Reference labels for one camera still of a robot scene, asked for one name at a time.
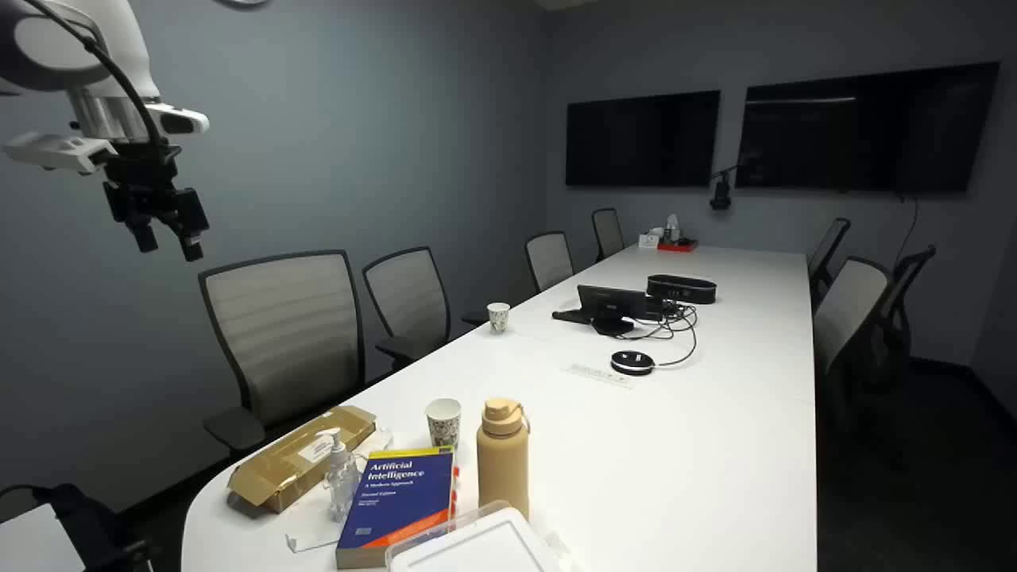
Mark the clear plastic sheet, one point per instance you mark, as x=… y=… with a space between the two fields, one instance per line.
x=312 y=528

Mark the black office chair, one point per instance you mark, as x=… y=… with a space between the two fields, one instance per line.
x=899 y=305

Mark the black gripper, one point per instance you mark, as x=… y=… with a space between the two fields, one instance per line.
x=148 y=193

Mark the black conference camera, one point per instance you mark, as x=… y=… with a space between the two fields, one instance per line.
x=723 y=193

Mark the larger black wall television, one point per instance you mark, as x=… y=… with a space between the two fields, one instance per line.
x=870 y=127

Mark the red tray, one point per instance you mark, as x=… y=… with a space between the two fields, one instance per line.
x=679 y=244

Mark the blue textbook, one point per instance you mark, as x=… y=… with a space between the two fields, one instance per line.
x=400 y=504

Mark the white paper sheet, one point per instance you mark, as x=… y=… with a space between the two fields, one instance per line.
x=33 y=541

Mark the black video bar device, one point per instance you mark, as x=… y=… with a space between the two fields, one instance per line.
x=681 y=287

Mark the smaller black wall television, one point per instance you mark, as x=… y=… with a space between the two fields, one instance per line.
x=642 y=136

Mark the patterned paper cup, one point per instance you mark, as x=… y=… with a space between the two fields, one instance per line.
x=496 y=314
x=443 y=421

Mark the tan insulated bottle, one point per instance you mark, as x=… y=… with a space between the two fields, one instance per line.
x=503 y=456

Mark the brown cardboard box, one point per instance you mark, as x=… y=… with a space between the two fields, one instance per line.
x=295 y=459

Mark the round black speaker puck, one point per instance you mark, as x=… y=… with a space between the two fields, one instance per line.
x=634 y=361

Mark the clear plastic container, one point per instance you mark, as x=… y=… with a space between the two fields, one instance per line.
x=464 y=546

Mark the small white bottle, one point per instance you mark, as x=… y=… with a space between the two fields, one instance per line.
x=670 y=228

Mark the black tablet console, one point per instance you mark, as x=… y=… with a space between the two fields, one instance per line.
x=622 y=302

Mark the white tissue box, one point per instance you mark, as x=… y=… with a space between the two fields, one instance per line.
x=649 y=240

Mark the grey mesh office chair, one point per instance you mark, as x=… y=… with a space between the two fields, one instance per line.
x=608 y=229
x=827 y=255
x=280 y=333
x=549 y=258
x=845 y=305
x=412 y=296

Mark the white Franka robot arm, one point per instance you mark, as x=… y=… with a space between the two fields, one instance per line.
x=106 y=32

